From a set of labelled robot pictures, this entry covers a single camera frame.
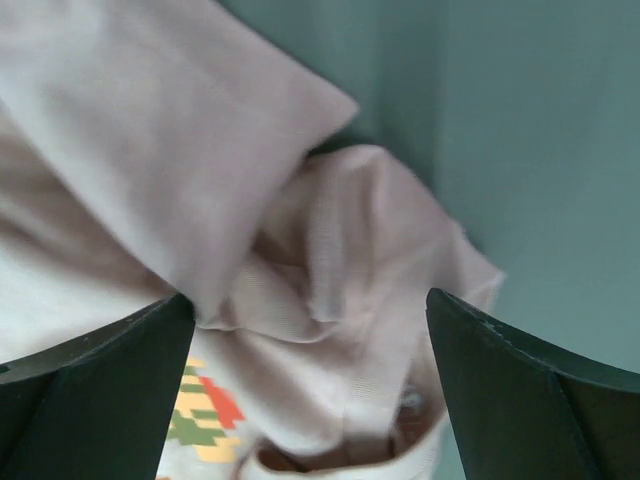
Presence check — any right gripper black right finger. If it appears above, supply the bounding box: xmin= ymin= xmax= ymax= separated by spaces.
xmin=426 ymin=289 xmax=639 ymax=480

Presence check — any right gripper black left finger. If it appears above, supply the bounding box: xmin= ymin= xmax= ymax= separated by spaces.
xmin=1 ymin=295 xmax=195 ymax=480

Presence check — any pink printed t-shirt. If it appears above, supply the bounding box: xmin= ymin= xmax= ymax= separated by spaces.
xmin=1 ymin=1 xmax=503 ymax=479

